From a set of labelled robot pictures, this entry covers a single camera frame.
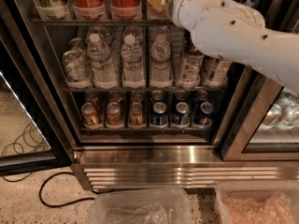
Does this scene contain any blue pepsi can front middle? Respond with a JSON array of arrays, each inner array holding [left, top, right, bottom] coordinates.
[[172, 102, 190, 126]]

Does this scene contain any brown tea bottle right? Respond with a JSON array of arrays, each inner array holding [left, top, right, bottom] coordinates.
[[204, 57, 232, 87]]

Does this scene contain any blue pepsi can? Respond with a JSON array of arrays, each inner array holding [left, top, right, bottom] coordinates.
[[150, 102, 168, 127], [193, 102, 214, 127], [172, 102, 190, 126]]

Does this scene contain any clear water bottle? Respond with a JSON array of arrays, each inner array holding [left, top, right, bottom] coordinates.
[[150, 34, 172, 88], [87, 34, 118, 89], [121, 35, 144, 89]]

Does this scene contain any gold can front left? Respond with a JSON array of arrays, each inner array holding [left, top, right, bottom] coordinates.
[[81, 103, 102, 128]]

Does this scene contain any clear water bottle left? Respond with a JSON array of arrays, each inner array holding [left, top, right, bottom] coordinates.
[[87, 34, 118, 89]]

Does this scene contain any green white can top shelf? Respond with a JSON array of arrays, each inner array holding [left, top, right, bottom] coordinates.
[[36, 0, 68, 20]]

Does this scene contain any clear water bottle middle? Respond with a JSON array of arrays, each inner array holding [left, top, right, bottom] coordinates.
[[121, 35, 144, 89]]

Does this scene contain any open glass fridge door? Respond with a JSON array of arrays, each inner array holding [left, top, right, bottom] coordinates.
[[0, 0, 71, 183]]

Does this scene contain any stainless steel fridge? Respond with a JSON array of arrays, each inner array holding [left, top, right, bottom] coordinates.
[[6, 0, 299, 192]]

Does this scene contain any black power cable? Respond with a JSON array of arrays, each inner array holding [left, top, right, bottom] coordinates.
[[38, 171, 101, 209]]

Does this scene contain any gold can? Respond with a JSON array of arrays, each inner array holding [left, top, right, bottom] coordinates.
[[129, 103, 145, 127], [81, 103, 102, 128], [107, 102, 122, 127]]

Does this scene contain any blue pepsi can front left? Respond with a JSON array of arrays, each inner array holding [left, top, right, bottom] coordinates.
[[150, 102, 168, 127]]

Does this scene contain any plastic bin with bubble wrap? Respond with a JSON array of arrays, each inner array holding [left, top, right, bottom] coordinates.
[[215, 180, 299, 224]]

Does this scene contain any gold can front middle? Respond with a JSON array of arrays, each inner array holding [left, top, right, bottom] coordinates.
[[107, 102, 122, 127]]

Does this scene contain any gold can front right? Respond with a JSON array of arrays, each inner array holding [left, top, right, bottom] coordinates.
[[129, 103, 145, 127]]

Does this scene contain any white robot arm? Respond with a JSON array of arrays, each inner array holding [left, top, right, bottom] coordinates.
[[147, 0, 299, 92]]

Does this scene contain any clear plastic bin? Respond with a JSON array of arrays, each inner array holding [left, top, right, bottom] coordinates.
[[93, 189, 192, 224]]

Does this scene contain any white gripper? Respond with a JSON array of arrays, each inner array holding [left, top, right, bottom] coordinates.
[[144, 0, 213, 33]]

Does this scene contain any clear water bottle right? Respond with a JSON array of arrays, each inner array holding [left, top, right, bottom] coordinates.
[[150, 34, 172, 88]]

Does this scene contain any closed right fridge door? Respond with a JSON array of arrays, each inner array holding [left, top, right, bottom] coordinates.
[[221, 68, 299, 161]]

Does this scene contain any brown tea bottle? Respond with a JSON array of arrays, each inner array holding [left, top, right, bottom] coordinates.
[[204, 57, 232, 87], [178, 38, 204, 88]]

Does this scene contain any blue pepsi can front right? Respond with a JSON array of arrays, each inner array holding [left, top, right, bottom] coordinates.
[[193, 102, 214, 127]]

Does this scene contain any brown tea bottle left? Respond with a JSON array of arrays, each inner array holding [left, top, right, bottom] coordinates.
[[178, 38, 204, 88]]

